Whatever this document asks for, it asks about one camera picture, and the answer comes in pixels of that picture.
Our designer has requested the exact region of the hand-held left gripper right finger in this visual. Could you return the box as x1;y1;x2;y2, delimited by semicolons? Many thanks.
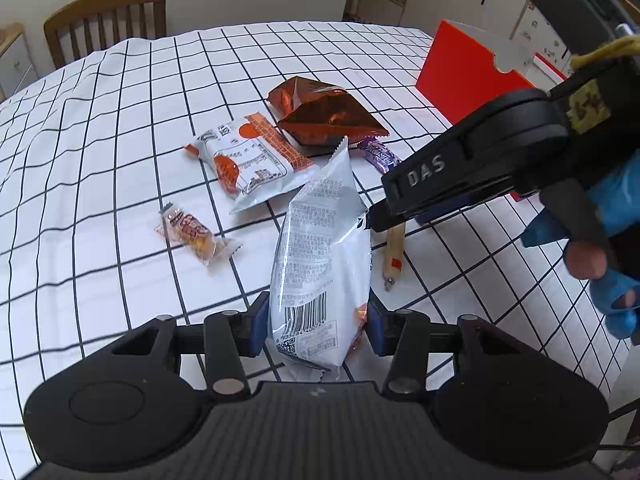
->
367;295;531;402

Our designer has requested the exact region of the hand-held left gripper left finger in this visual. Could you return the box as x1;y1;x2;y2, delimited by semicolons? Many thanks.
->
107;290;271;402

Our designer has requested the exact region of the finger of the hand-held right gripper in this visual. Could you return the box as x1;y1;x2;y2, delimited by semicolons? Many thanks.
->
366;204;417;234
414;190;512;227

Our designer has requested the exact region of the sausage stick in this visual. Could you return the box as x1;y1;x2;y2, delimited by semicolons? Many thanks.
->
382;221;407;292

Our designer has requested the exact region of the purple candy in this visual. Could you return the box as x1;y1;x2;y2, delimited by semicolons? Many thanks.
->
357;137;402;171

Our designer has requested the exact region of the silver snack bag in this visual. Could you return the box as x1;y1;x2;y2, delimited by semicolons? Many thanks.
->
268;136;373;372

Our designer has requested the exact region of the red cardboard box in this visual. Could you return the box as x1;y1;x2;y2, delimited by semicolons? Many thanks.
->
416;19;571;126

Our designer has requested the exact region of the small orange candy packet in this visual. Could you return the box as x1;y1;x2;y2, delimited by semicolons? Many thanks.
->
154;202;243;267

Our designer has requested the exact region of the white orange snack packet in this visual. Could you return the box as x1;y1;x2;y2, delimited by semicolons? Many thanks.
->
182;120;321;214

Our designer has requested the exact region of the person's right hand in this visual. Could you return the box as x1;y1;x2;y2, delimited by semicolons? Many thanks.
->
520;149;640;347

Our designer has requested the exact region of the brown shiny snack bag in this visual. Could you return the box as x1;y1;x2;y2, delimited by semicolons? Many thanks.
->
266;76;391;147

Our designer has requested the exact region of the orange stick snack packet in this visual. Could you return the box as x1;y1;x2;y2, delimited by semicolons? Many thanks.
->
244;113;316;172

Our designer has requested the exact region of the white cabinet with stickers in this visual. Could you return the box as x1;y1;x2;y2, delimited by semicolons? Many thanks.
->
510;2;573;68

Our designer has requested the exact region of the checkered tablecloth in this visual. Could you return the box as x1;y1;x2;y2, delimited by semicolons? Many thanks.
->
0;22;631;480

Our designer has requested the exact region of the wooden chair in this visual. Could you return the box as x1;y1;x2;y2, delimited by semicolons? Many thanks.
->
43;0;167;70

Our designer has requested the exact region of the white wooden sideboard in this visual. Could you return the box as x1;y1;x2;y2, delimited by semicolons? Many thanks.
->
0;22;41;103

